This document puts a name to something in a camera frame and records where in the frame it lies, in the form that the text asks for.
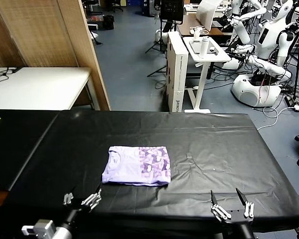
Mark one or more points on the tall white cardboard box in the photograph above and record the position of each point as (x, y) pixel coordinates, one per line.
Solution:
(176, 69)

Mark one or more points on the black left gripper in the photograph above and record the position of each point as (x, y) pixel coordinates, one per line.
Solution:
(73, 216)

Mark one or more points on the brown wooden desk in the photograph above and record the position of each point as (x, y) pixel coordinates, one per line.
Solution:
(187, 25)

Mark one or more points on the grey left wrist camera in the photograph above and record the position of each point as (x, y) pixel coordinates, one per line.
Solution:
(40, 227)

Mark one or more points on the wooden folding screen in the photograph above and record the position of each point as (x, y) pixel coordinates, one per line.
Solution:
(40, 32)

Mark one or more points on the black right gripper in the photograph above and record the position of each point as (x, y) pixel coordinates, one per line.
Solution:
(239, 222)

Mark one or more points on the black tripod stand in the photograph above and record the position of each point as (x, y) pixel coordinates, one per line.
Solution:
(297, 62)

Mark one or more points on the grey tablet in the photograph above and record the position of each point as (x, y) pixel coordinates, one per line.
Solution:
(194, 46)

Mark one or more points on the white water bottle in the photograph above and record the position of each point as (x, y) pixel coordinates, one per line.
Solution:
(203, 47)

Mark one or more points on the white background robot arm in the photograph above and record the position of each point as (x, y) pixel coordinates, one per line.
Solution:
(241, 30)

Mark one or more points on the white rectangular table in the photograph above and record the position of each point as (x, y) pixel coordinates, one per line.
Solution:
(40, 87)

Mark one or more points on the black plastic table cover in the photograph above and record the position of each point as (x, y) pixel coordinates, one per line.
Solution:
(214, 139)

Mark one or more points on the lavender t-shirt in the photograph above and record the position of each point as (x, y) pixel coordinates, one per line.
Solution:
(129, 169)

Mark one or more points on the black waste bin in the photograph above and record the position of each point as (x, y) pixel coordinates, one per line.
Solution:
(108, 22)

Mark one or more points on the black light stand tripod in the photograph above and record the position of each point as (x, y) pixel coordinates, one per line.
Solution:
(160, 42)

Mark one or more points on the black light panel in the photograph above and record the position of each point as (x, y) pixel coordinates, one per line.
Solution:
(172, 10)

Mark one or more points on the white humanoid robot with base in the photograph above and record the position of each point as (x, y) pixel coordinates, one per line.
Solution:
(266, 37)

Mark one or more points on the white standing side desk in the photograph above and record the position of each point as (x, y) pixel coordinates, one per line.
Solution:
(211, 56)

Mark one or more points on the white curved chair back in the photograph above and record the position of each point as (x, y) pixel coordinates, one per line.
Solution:
(206, 12)

